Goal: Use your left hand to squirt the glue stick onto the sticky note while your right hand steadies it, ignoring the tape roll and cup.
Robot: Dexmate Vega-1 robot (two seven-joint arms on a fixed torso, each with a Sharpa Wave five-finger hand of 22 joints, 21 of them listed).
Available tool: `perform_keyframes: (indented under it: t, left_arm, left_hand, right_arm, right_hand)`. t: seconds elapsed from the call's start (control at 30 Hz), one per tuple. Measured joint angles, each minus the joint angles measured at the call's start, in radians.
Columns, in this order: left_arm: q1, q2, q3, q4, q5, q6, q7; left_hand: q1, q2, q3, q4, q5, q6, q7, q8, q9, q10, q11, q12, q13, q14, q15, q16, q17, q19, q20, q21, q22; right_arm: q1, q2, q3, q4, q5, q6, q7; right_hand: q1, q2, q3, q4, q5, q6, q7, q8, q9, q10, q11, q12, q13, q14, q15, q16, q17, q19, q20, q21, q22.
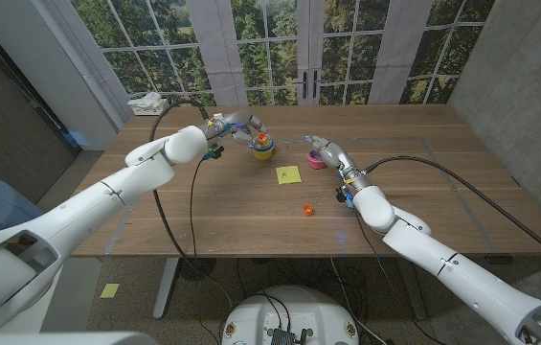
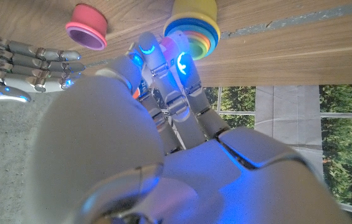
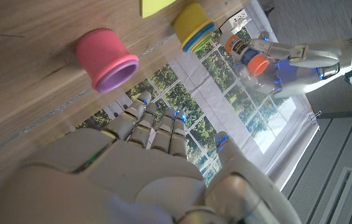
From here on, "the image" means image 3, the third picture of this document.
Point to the white orange glue stick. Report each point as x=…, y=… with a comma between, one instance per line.
x=241, y=49

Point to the pink cup purple inside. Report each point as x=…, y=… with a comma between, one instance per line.
x=101, y=54

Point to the white tissue box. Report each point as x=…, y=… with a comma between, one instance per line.
x=236, y=21

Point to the yellow sticky note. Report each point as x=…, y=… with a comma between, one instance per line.
x=155, y=6

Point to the printed window garden backdrop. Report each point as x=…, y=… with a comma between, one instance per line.
x=272, y=124

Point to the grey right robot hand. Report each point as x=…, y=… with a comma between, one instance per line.
x=116, y=174

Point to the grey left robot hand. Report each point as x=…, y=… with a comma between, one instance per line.
x=312, y=59

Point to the stacked yellow blue green cups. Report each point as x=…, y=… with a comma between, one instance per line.
x=191, y=26

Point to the metal binder clip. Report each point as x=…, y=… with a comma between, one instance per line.
x=315, y=115

